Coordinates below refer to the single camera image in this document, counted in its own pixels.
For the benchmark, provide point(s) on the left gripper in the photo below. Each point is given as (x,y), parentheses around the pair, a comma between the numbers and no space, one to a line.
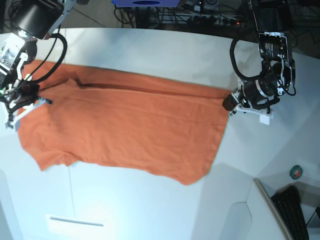
(277,76)

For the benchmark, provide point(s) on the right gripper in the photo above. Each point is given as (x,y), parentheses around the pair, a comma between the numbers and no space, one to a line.
(17,50)

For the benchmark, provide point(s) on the orange t-shirt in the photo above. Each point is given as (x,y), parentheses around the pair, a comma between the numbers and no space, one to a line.
(121,119)

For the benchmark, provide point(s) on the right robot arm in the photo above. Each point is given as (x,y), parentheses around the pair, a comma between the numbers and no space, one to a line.
(34,20)

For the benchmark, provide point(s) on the black power strip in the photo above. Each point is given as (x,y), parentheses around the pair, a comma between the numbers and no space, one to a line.
(218,20)

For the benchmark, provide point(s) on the green tape roll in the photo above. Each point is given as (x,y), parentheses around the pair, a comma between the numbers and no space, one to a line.
(296,172)

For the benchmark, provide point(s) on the black keyboard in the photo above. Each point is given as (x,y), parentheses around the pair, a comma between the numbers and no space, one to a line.
(288,204)

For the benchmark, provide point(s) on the blue box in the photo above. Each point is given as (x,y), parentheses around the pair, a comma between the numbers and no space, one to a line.
(148,3)

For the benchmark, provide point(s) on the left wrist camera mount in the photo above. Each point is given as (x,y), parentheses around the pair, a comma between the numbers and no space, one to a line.
(265,115)

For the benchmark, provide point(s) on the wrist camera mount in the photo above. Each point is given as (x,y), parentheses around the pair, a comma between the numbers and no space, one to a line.
(265,115)
(14,112)

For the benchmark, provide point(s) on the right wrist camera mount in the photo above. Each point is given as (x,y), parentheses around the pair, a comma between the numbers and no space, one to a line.
(14,112)

